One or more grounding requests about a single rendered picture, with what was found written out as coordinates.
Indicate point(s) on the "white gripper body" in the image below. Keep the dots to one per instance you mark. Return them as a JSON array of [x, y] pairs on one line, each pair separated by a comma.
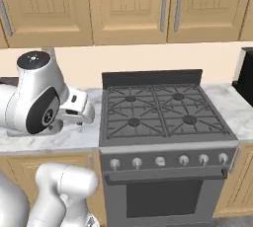
[[81, 112]]

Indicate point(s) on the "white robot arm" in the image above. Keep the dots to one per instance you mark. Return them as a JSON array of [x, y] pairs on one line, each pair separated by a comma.
[[39, 86]]

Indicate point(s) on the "silver stove knob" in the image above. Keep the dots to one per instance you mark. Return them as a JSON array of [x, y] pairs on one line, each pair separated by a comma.
[[183, 160], [114, 164], [223, 157], [203, 159], [136, 163]]

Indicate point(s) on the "grey stove with oven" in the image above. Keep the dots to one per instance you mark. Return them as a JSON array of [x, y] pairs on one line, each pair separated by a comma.
[[164, 119]]

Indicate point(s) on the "light wood base cupboard door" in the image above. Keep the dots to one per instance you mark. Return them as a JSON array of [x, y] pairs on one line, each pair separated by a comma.
[[238, 185], [19, 175]]

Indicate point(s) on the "grey oven door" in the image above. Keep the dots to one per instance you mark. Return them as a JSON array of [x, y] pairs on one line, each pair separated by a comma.
[[164, 198]]

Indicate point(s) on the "black appliance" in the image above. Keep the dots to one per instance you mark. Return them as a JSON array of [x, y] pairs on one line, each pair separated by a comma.
[[246, 76]]

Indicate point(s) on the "light wood wall cupboard door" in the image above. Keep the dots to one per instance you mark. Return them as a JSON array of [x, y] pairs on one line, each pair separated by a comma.
[[210, 7], [247, 23], [128, 10], [46, 10]]

